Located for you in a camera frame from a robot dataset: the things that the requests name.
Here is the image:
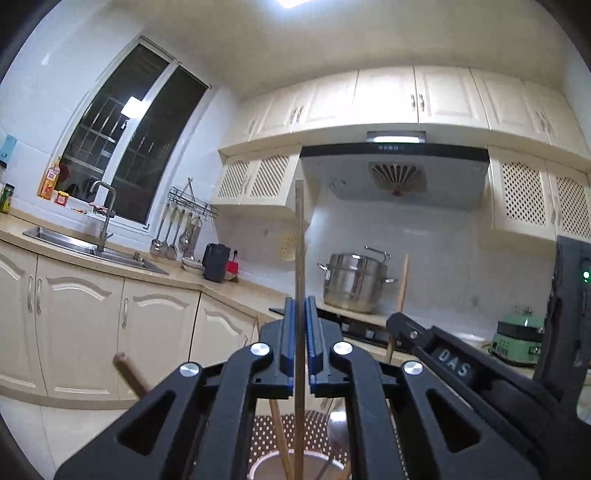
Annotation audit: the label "orange dish soap bottle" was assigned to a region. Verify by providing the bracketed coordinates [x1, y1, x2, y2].
[39, 157, 63, 200]

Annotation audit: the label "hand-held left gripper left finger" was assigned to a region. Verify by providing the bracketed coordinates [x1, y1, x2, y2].
[54, 298, 296, 480]

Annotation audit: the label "brown polka dot tablecloth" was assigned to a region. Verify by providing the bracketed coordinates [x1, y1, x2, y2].
[253, 397, 407, 462]

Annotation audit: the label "green electric cooker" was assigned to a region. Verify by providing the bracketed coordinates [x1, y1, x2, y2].
[490, 307, 548, 367]

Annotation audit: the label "round bamboo mat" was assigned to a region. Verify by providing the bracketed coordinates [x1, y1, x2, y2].
[277, 228, 308, 263]

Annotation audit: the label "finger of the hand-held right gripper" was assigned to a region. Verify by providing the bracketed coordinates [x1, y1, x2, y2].
[385, 313, 435, 356]

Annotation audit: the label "black range hood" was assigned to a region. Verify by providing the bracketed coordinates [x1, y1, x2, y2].
[300, 130, 491, 213]

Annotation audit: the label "black gas cooktop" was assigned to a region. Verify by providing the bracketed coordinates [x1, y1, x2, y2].
[269, 306, 402, 354]

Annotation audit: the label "metal wall rack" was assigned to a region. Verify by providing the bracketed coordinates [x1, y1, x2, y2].
[167, 178, 219, 220]

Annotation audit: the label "long wooden chopstick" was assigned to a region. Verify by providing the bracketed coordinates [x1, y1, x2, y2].
[294, 181, 306, 480]

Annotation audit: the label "pink utensil holder cup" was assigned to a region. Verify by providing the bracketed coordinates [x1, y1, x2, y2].
[247, 450, 354, 480]

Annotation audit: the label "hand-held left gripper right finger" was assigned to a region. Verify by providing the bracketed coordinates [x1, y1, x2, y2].
[305, 298, 541, 480]

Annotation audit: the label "steel steamer pot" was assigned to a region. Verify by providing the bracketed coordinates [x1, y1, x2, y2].
[317, 246, 399, 315]

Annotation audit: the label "metal spoon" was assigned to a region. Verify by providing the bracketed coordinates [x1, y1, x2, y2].
[318, 406, 352, 480]

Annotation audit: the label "kitchen window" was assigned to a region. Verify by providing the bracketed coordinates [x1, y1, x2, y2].
[60, 37, 213, 227]

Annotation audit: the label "steel double sink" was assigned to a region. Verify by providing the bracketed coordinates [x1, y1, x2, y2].
[22, 225, 169, 276]

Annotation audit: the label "row of hanging metal utensils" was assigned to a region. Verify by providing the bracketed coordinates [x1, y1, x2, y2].
[150, 203, 204, 260]

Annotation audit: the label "black kettle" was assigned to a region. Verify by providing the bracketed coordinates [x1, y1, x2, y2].
[203, 243, 232, 283]

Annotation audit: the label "cream upper wall cabinets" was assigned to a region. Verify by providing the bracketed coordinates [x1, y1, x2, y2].
[218, 65, 591, 158]

